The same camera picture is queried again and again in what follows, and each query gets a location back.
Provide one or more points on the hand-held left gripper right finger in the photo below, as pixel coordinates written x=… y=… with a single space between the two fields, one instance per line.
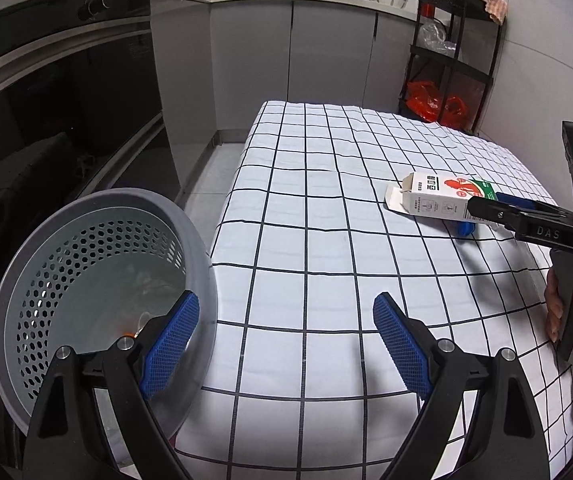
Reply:
x=401 y=345

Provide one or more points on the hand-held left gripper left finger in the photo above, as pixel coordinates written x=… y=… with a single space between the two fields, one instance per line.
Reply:
x=169 y=345

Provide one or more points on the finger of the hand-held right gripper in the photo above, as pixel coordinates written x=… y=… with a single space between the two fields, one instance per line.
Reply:
x=526 y=202
x=491 y=214

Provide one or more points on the small orange object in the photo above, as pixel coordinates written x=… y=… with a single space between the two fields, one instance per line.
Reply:
x=129 y=333

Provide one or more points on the green and white carton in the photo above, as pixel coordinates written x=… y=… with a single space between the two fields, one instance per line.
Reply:
x=431 y=200

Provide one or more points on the grey perforated plastic basket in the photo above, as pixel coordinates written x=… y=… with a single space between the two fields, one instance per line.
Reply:
x=66 y=260

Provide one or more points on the red plastic bag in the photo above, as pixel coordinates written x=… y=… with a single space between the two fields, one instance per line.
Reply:
x=424 y=100
x=454 y=112

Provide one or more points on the black shelf rack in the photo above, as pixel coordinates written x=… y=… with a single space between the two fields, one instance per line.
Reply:
x=446 y=60

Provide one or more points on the white checked tablecloth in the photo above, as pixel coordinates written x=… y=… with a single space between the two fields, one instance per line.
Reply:
x=316 y=185

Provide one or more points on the clear plastic bag on rack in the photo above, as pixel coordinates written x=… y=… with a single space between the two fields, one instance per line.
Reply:
x=436 y=40

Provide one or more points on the red checked cloth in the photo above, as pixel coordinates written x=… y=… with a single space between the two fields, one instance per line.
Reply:
x=496 y=7

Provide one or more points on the small red container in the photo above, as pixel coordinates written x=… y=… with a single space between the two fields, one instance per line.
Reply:
x=427 y=10

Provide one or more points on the grey kitchen cabinet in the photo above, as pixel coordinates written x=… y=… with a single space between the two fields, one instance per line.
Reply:
x=316 y=50

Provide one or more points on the black kitchen appliance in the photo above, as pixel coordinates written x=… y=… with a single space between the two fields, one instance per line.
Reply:
x=66 y=85

